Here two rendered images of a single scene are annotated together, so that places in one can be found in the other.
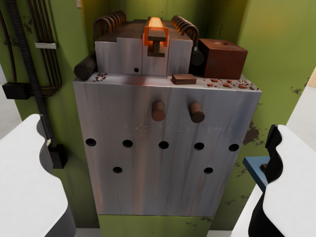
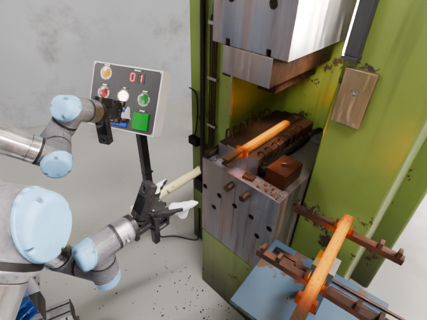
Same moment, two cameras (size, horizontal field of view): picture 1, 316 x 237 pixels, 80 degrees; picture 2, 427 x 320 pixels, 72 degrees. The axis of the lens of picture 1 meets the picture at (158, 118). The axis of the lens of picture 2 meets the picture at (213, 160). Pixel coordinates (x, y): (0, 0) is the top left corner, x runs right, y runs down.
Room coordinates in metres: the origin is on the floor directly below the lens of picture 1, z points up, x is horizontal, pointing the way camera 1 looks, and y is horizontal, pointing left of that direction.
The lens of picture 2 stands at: (-0.31, -0.57, 1.63)
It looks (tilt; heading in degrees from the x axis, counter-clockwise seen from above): 37 degrees down; 46
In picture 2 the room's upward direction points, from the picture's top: 2 degrees clockwise
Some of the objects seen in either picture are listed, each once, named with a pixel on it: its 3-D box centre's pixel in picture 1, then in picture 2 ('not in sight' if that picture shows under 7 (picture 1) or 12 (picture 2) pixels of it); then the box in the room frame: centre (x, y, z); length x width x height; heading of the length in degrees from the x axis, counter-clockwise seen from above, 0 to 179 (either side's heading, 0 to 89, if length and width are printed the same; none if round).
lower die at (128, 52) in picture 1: (146, 38); (267, 136); (0.62, 0.05, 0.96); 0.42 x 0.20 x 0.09; 3
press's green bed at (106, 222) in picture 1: (153, 189); (259, 246); (0.63, 0.00, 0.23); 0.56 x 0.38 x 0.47; 3
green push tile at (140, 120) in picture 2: not in sight; (140, 121); (0.23, 0.45, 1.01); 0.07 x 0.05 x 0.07; 118
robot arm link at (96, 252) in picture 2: not in sight; (97, 249); (-0.19, -0.02, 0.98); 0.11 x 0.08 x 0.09; 3
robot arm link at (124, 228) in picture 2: not in sight; (123, 232); (-0.12, -0.02, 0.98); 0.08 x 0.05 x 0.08; 93
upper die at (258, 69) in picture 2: not in sight; (281, 53); (0.62, 0.05, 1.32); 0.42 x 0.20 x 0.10; 3
